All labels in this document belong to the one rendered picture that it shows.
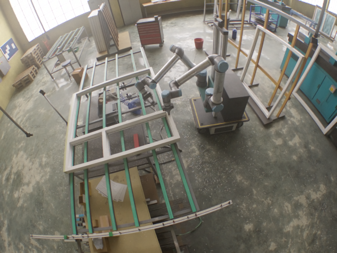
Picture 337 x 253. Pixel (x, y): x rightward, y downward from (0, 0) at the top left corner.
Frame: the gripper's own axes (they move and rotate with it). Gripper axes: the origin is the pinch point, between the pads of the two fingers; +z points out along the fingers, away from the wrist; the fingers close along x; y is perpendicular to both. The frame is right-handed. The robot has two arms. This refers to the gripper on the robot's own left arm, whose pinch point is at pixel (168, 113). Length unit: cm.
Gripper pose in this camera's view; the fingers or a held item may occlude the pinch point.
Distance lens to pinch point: 196.3
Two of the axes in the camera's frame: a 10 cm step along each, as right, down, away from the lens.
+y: 2.8, 7.6, -5.9
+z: 1.1, 5.8, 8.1
